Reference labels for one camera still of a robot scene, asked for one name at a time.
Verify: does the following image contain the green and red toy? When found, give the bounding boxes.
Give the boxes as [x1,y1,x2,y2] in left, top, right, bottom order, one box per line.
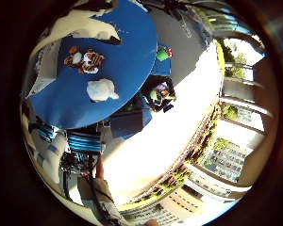
[156,45,174,62]

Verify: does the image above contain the dark blue chair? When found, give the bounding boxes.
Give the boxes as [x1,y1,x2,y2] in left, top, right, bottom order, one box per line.
[109,93,154,140]

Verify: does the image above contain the white spotted leopard plush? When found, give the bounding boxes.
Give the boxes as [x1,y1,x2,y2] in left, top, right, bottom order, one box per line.
[86,78,121,104]

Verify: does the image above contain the small blue side table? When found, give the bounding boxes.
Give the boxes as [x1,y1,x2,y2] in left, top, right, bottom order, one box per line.
[150,41,173,77]

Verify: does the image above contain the orange striped tiger plush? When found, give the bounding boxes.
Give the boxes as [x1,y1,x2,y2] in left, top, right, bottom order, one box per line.
[63,45,106,75]

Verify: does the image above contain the white open box container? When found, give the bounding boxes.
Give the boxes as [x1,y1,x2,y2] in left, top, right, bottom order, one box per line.
[27,40,59,97]

